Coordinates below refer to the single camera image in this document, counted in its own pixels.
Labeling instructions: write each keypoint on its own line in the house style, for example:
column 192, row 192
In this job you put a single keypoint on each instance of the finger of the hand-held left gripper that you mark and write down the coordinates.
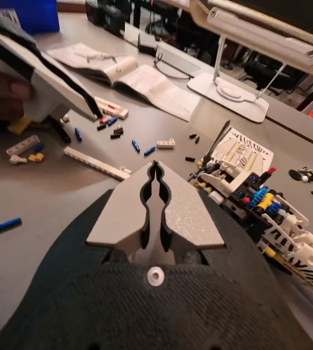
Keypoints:
column 63, row 87

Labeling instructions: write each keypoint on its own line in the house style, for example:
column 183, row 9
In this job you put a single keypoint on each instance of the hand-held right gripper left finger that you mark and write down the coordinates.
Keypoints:
column 112, row 218

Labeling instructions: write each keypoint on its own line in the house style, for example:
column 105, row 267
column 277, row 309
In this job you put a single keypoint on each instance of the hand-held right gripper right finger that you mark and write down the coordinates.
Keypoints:
column 194, row 218

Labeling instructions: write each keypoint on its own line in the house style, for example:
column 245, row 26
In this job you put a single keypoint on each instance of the long white lego beam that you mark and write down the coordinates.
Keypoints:
column 96, row 161

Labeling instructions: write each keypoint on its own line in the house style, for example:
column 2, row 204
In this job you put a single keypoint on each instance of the partly built lego aircraft model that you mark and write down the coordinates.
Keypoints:
column 227, row 183

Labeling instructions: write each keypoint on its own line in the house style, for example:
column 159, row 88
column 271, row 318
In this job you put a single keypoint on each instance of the blue lego pin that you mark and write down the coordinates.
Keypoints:
column 135, row 145
column 78, row 134
column 149, row 151
column 112, row 121
column 4, row 225

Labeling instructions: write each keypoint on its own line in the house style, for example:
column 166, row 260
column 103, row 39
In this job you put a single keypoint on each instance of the red and white lego connector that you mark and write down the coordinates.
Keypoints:
column 105, row 119

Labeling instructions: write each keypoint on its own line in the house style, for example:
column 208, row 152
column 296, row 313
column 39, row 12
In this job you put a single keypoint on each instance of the yellow lego plate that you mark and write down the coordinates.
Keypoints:
column 19, row 125

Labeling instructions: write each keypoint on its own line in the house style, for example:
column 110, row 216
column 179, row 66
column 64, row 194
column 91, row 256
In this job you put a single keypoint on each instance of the small blue lego piece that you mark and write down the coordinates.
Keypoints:
column 39, row 147

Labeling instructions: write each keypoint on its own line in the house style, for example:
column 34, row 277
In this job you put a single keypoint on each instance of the thick white lego beam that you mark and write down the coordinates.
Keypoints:
column 22, row 147

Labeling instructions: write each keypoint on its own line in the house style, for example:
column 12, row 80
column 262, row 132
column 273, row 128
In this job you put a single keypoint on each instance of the yellow lego connector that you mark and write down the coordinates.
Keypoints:
column 36, row 157

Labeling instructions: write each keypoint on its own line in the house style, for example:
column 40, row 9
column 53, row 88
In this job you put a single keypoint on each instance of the white angled lego beam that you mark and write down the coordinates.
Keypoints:
column 163, row 146

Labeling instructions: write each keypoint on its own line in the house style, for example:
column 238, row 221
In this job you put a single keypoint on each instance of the small black lego assembly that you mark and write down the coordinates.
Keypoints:
column 295, row 175

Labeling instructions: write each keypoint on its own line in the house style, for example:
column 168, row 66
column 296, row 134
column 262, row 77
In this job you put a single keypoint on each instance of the person's left hand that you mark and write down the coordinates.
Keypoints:
column 0, row 90

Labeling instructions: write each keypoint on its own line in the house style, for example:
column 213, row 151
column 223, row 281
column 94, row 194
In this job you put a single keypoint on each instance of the blue plastic bin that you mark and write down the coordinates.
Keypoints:
column 41, row 16

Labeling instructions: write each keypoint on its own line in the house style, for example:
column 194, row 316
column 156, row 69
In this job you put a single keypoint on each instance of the long black flat bar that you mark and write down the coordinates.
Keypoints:
column 62, row 132

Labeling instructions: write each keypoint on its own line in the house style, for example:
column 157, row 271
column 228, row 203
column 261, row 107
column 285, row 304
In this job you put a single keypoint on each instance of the zebra striped sticker sheet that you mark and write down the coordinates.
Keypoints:
column 243, row 153

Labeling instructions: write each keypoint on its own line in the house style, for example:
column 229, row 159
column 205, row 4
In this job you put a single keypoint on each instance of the open instruction booklet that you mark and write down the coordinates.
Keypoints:
column 145, row 82

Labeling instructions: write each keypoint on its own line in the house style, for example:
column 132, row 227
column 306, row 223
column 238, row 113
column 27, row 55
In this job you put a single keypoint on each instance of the black box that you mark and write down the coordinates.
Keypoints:
column 107, row 16

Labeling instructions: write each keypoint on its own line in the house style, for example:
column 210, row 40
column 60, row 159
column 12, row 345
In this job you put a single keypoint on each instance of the small dark adapter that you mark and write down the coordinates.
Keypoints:
column 146, row 43

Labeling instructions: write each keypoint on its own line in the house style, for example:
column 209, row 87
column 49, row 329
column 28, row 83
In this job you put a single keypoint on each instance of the white monitor stand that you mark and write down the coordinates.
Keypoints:
column 254, row 109

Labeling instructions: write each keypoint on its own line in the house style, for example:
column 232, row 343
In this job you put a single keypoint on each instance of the black office chair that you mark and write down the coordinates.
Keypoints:
column 268, row 73

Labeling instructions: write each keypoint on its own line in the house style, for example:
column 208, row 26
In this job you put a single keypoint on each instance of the white lego frame piece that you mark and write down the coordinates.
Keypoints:
column 118, row 112

